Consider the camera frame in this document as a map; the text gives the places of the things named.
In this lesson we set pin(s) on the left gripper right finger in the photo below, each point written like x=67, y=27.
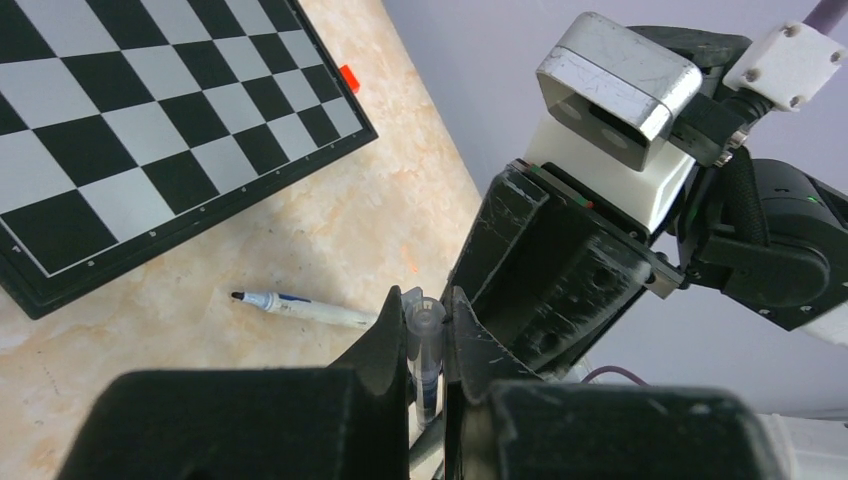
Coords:
x=502, y=421

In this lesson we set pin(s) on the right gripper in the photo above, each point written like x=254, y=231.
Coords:
x=548, y=271

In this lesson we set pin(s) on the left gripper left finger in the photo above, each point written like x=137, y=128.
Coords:
x=347, y=420

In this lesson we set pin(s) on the dark thin pen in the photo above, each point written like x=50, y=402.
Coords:
x=425, y=319

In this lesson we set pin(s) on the blue capped white marker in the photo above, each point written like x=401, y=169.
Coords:
x=304, y=309

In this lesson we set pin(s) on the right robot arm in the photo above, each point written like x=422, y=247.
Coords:
x=759, y=231

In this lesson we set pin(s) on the red block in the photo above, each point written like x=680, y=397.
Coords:
x=350, y=78

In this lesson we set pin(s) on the black white chessboard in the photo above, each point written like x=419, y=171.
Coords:
x=129, y=127

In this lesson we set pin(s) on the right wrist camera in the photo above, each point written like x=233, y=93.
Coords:
x=611, y=97

